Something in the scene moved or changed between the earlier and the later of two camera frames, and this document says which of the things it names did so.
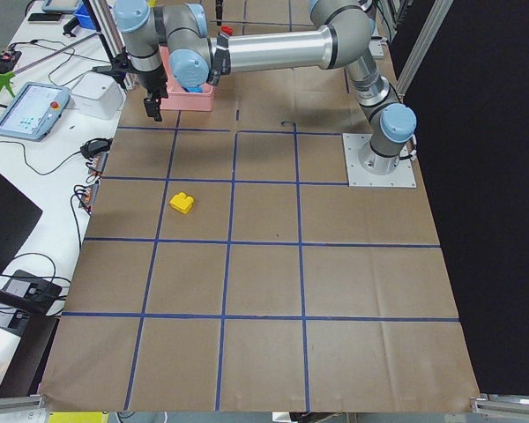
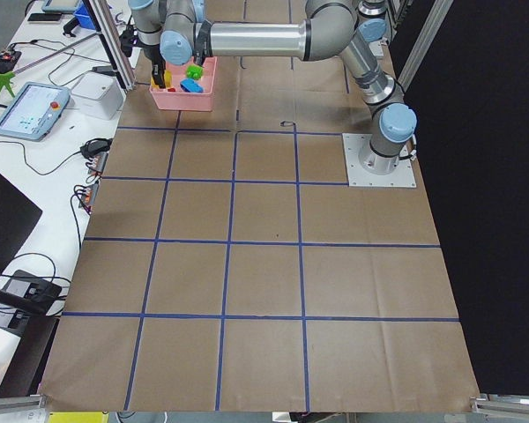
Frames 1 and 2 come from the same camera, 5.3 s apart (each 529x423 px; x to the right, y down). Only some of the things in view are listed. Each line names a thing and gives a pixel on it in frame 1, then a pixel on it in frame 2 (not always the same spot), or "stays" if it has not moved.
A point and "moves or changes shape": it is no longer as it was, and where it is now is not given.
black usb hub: x=33 y=287 stays
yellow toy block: x=182 y=203 moves or changes shape
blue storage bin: x=85 y=17 stays
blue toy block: x=193 y=89 stays
